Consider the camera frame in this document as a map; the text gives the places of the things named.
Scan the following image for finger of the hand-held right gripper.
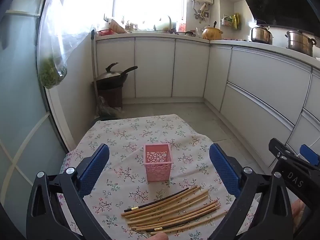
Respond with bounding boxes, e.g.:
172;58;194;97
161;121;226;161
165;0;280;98
269;137;297;159
300;144;320;167

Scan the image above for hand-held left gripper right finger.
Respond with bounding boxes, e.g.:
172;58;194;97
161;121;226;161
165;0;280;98
207;144;294;240

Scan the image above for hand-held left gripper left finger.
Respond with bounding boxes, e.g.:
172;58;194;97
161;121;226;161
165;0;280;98
26;144;112;240

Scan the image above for bunch of wooden chopsticks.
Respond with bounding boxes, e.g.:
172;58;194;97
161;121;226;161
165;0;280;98
121;185;228;232

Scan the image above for pink perforated utensil basket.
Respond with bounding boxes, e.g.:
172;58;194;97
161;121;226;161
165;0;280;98
143;144;174;182

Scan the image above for person's right hand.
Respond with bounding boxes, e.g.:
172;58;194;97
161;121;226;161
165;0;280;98
291;200;307;233

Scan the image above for floral tablecloth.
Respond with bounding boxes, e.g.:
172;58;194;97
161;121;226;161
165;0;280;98
58;114;259;240

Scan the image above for white drawer base cabinet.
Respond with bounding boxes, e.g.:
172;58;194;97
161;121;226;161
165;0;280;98
204;42;320;170

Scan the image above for dark brown stand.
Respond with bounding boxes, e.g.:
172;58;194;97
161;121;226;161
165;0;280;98
97;86;124;109

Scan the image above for black wok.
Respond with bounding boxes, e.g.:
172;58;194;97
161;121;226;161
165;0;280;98
94;66;138;90

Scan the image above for dark wok lid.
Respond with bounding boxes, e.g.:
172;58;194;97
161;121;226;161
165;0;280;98
95;62;123;80

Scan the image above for clear plastic bag of greens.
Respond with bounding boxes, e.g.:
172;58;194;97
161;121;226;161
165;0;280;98
37;0;98;90

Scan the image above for large steel stock pot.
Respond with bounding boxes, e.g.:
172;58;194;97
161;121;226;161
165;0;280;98
286;30;317;57

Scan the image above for grey metal pole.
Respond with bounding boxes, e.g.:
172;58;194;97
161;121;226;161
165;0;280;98
90;29;101;117

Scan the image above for small steel pot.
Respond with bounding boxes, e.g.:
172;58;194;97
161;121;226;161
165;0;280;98
251;25;274;45

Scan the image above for glass sliding door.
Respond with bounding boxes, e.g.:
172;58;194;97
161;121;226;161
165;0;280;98
0;0;75;240

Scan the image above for white sink base cabinet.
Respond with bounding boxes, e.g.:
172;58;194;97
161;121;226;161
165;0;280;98
96;36;210;104

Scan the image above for golden clay pot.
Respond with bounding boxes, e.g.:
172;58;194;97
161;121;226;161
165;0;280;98
201;21;224;40

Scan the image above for wicker basket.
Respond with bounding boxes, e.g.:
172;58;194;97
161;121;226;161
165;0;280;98
109;19;130;34

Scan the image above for group of condiment bottles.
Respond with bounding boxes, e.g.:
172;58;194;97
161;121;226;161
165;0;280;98
122;17;139;32

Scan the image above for white kitchen countertop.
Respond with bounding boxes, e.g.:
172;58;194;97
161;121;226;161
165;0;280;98
95;31;320;69

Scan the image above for black range hood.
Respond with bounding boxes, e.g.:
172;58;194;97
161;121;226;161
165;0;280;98
231;0;320;30

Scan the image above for water heater pipes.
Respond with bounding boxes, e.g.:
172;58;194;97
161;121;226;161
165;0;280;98
192;2;210;22

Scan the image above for pale green bowl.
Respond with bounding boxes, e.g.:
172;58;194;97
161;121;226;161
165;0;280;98
153;15;172;32

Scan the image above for kitchen window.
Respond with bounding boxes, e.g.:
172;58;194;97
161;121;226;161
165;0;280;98
112;0;191;32

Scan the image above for wall rack with packets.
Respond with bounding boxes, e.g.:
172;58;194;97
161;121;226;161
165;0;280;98
220;12;242;30

